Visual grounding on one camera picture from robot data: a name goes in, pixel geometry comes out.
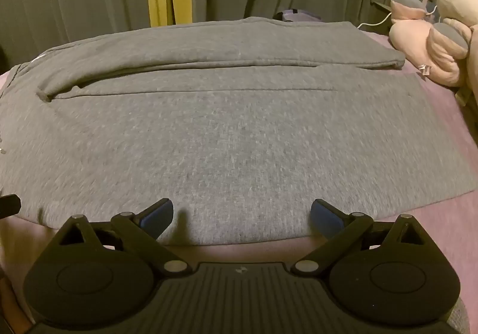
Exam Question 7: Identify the pink bed sheet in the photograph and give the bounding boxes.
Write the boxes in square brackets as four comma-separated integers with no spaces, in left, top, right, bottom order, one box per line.
[0,30,478,334]

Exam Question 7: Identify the pink plush toy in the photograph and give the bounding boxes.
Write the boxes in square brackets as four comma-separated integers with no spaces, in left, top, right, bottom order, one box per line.
[388,0,472,87]

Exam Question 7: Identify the cream rabbit plush toy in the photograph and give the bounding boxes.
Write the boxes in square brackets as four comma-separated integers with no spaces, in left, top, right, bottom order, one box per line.
[435,0,478,108]

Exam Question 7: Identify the white cable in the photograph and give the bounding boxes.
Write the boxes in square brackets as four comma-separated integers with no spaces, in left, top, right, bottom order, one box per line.
[356,3,438,30]

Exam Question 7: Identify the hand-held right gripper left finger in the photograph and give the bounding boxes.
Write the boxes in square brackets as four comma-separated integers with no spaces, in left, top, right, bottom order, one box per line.
[56,198,188,275]

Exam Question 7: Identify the grey pants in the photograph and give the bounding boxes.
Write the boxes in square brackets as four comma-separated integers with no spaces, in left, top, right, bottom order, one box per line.
[0,16,476,247]

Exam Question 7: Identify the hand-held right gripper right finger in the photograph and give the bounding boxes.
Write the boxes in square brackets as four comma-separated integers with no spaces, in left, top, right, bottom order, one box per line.
[291,198,426,275]

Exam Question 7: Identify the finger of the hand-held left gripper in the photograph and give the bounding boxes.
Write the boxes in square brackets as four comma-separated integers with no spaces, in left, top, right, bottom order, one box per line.
[0,194,22,217]

